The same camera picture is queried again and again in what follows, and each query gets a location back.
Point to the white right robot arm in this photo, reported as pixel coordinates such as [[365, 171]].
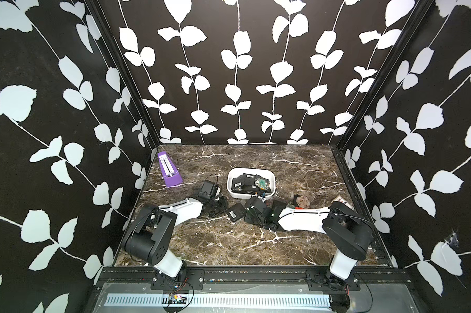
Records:
[[348, 230]]

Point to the black tea bag barcode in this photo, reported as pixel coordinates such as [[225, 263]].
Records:
[[278, 207]]

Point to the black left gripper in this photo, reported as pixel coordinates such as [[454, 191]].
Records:
[[224, 205]]

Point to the white storage box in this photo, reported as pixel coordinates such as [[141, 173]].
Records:
[[258, 173]]

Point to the playing card box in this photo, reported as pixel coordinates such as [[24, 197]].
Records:
[[344, 201]]

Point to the beige tea bag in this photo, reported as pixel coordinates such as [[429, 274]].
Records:
[[302, 201]]

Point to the purple metronome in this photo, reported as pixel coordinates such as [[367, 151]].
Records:
[[170, 173]]

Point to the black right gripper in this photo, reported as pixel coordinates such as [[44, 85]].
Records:
[[257, 211]]

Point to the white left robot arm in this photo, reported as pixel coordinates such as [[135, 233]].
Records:
[[148, 236]]

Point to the large black tea bag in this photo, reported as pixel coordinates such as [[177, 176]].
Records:
[[244, 184]]

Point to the black tea bag middle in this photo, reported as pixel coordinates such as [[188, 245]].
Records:
[[236, 212]]

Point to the white cable duct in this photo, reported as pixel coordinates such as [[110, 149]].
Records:
[[231, 301]]

